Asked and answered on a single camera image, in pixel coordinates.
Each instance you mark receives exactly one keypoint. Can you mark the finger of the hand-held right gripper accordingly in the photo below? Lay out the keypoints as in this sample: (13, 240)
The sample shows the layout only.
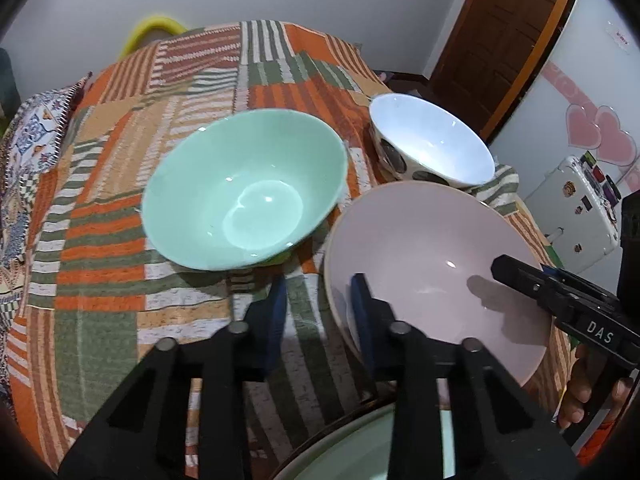
(585, 285)
(520, 280)

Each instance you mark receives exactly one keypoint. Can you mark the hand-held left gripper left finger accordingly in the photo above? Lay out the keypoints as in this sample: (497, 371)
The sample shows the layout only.
(275, 320)

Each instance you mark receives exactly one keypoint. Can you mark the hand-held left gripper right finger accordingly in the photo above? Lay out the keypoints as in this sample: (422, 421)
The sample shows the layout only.
(360, 310)

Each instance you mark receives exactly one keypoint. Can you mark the pink bowl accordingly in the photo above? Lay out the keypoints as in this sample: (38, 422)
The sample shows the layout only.
(425, 245)

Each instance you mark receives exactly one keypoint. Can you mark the green bowl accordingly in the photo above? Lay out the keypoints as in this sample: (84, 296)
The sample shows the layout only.
(240, 185)

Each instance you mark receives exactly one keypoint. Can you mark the green plate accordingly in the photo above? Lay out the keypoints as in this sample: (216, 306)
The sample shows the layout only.
(345, 450)

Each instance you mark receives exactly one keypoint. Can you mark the white bowl with dark spots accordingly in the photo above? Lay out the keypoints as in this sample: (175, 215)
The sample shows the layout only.
(425, 135)

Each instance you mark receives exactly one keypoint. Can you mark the person's right hand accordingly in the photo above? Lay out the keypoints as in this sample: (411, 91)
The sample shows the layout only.
(577, 390)

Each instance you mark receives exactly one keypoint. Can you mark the white case with stickers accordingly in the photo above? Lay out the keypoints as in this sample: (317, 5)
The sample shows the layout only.
(575, 225)

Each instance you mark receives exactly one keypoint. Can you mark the large pink heart sticker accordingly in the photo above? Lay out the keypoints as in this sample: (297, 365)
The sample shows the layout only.
(617, 135)

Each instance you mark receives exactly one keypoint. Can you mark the small pink heart sticker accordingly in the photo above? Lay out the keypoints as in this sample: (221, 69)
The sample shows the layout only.
(582, 127)

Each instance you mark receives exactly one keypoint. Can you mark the orange striped patchwork blanket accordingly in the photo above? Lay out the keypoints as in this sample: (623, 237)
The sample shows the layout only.
(125, 260)

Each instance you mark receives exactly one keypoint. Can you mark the wooden wardrobe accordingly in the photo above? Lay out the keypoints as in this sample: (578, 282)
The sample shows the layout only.
(565, 50)

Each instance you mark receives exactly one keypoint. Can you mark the dark patterned cloth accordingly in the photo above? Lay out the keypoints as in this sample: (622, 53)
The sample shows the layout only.
(386, 76)

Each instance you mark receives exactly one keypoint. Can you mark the paper label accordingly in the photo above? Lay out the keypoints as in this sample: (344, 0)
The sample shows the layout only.
(620, 37)

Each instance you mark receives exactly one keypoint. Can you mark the wooden door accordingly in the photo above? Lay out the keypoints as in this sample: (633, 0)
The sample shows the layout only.
(500, 25)

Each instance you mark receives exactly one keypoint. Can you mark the patterned quilt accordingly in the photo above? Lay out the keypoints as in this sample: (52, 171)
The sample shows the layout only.
(25, 160)

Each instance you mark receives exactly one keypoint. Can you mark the yellow hoop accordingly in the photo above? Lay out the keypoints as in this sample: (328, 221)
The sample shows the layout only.
(150, 27)

